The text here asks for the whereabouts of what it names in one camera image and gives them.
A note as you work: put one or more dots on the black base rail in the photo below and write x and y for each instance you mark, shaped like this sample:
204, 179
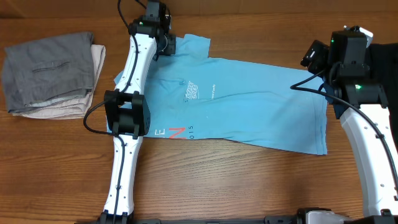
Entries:
284, 219

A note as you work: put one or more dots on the folded grey trousers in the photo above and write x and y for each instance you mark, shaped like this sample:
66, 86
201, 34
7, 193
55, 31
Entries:
42, 72

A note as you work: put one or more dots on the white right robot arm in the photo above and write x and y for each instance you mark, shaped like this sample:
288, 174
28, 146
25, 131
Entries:
360, 104

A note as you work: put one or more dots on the black garment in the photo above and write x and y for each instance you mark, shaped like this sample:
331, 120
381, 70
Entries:
383, 62

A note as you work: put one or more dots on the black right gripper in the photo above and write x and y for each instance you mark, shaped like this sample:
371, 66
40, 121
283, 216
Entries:
317, 54

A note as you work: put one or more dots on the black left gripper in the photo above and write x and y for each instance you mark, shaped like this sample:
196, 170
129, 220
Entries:
171, 46

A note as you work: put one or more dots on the folded beige garment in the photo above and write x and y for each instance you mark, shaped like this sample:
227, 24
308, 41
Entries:
77, 107

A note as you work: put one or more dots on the light blue printed t-shirt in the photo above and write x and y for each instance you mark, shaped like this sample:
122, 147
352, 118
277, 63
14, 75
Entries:
193, 96

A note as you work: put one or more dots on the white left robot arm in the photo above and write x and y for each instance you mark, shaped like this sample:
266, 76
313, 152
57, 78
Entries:
127, 112

